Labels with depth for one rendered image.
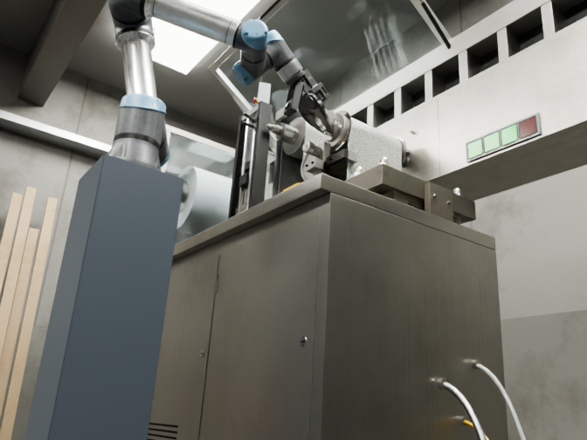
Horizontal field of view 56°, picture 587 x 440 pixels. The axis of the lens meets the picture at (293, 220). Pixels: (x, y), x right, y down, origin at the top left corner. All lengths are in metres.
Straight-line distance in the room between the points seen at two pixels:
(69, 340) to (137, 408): 0.20
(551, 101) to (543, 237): 1.37
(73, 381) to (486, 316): 1.05
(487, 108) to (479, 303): 0.62
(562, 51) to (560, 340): 1.50
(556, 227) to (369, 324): 1.84
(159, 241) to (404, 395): 0.67
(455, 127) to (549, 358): 1.37
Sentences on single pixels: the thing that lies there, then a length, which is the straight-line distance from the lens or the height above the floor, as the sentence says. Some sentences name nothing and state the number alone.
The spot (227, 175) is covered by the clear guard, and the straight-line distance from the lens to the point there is 2.72.
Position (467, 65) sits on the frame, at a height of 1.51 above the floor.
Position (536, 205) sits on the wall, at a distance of 3.09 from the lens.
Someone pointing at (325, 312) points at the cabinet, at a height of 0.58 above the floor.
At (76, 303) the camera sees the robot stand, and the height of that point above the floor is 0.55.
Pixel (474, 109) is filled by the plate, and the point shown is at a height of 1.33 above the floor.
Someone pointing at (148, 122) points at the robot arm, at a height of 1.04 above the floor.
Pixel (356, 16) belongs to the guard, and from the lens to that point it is 2.26.
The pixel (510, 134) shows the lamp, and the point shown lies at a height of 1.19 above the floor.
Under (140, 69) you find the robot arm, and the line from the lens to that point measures 1.72.
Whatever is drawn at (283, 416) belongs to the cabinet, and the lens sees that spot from 1.29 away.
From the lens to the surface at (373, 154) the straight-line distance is 1.83.
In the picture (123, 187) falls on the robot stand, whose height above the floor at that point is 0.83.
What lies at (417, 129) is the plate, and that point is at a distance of 2.04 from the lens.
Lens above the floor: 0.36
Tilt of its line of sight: 20 degrees up
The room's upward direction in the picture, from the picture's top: 4 degrees clockwise
